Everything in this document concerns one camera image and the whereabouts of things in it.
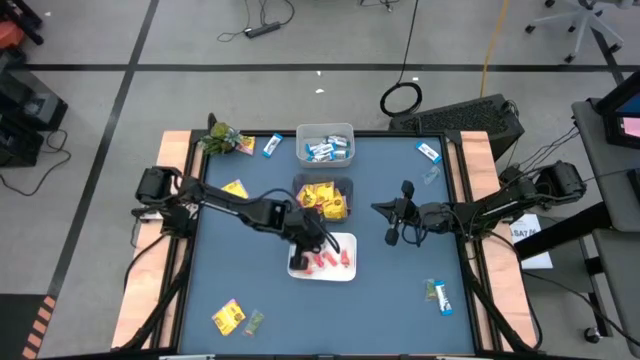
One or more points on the dark grey translucent bin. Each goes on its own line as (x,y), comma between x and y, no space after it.
(297,217)

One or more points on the white office chair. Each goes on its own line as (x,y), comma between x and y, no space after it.
(582,17)

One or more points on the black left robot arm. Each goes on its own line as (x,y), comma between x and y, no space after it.
(225,200)

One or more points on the grey metal bracket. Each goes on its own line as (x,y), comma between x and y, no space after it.
(147,216)

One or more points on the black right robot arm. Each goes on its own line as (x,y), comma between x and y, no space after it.
(500,206)

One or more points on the orange black machine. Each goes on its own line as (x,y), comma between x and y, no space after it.
(10,34)

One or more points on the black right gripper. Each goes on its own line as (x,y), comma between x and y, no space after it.
(427,217)

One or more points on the black power strip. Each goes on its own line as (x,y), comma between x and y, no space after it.
(263,29)

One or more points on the grey workstation desk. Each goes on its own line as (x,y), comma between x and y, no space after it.
(605,170)

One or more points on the white paper sheet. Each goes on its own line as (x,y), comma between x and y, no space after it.
(532,250)

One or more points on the black monitor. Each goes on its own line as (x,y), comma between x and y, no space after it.
(620,127)

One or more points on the black caster wheel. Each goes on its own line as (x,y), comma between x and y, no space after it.
(592,334)

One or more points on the light grey plastic bin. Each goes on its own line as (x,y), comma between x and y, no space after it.
(300,162)

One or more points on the artificial plant black pot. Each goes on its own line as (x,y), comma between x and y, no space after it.
(220,137)

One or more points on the green gummy clear wrapper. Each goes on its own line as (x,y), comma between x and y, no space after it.
(431,174)
(430,290)
(253,322)

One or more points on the white blue Hershey's bar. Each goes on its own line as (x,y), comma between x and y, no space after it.
(338,141)
(323,148)
(443,298)
(324,157)
(428,152)
(343,154)
(272,145)
(309,148)

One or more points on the red gummy clear wrapper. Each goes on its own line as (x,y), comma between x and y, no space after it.
(330,258)
(345,257)
(307,271)
(318,260)

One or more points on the white plastic bin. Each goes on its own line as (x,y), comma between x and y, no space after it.
(345,275)

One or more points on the wooden side board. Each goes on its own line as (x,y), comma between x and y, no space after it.
(515,320)
(145,310)

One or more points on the black computer case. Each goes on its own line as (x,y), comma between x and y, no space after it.
(460,120)

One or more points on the black equipment crate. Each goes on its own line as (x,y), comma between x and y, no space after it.
(25,115)

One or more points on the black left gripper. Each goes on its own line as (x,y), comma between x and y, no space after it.
(305,227)

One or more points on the black orange striped mat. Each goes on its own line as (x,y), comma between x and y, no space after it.
(20,325)

